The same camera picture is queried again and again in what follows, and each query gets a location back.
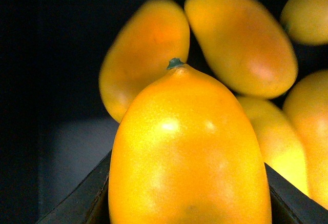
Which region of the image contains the yellow mango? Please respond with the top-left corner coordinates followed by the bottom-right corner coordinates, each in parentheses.
top-left (283, 69), bottom-right (327, 209)
top-left (280, 0), bottom-right (327, 46)
top-left (237, 96), bottom-right (311, 197)
top-left (108, 58), bottom-right (272, 223)
top-left (99, 0), bottom-right (190, 123)
top-left (184, 0), bottom-right (298, 99)

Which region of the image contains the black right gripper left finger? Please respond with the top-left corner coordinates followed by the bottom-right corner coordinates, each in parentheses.
top-left (37, 152), bottom-right (111, 224)

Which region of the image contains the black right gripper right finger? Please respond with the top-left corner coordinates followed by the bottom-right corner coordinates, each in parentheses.
top-left (265, 165), bottom-right (327, 224)

